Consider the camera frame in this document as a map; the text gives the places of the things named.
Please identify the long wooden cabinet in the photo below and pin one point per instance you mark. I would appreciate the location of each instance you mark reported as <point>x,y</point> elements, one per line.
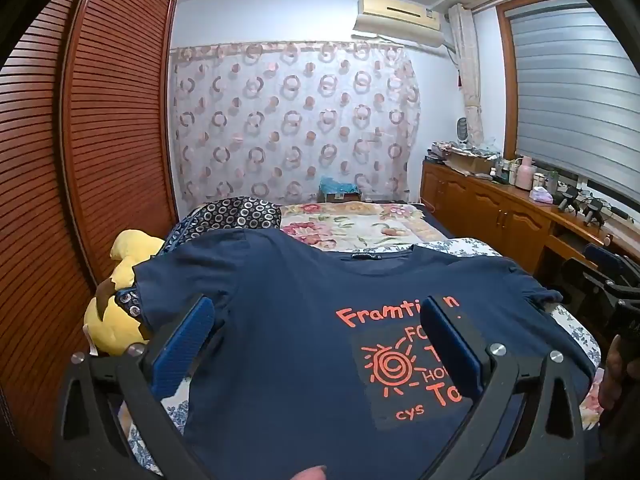
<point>480,205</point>

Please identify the pink thermos bottle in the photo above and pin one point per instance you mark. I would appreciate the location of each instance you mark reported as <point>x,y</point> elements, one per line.
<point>525,175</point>

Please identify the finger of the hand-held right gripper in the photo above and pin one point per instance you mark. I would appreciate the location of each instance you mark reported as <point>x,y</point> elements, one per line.
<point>602,258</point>

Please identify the wooden louvered wardrobe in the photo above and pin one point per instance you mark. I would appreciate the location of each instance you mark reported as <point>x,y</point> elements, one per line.
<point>115,135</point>

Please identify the navy printed t-shirt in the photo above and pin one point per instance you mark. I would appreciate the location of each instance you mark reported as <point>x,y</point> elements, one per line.
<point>280,335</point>

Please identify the sheer circle-patterned curtain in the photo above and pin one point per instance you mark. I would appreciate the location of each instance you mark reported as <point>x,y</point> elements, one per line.
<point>290,125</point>

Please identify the small white fan heater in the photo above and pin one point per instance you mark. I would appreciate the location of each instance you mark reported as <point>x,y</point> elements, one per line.
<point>465,130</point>

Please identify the dark circle-patterned pillow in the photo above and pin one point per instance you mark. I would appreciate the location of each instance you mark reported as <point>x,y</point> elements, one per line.
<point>235,215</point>

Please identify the teal cloth bundle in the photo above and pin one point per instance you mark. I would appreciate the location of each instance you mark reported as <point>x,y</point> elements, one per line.
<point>337,185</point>

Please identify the yellow plush toy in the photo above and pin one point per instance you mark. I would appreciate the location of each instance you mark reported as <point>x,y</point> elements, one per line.
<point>107,320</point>

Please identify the grey window blind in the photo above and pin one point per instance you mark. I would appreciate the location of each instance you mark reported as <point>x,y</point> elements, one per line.
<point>575,85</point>

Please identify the small black tripod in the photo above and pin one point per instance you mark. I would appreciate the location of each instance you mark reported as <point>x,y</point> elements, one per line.
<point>595,210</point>
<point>567,197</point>

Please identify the floral bed with blanket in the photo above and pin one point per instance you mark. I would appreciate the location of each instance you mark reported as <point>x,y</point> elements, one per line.
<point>580,335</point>

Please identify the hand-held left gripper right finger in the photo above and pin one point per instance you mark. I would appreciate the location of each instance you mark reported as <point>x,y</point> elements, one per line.
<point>450,345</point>

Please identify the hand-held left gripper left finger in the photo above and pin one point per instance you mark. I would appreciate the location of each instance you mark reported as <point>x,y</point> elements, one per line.
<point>182,345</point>

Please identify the person's left hand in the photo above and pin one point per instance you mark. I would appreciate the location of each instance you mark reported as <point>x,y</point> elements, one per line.
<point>311,473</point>

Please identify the white air conditioner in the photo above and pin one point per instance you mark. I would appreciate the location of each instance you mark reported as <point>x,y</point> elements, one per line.
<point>395,15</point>

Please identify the cardboard box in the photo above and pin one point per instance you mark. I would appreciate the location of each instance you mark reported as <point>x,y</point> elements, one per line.
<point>470,162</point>

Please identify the person's right hand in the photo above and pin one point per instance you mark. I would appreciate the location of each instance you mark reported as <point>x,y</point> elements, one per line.
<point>612,370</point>

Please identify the tied beige curtain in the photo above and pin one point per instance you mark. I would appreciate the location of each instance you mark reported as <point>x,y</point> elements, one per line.
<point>467,60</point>

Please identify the pink tissue pack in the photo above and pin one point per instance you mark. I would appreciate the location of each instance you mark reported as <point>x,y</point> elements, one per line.
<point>541,194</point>

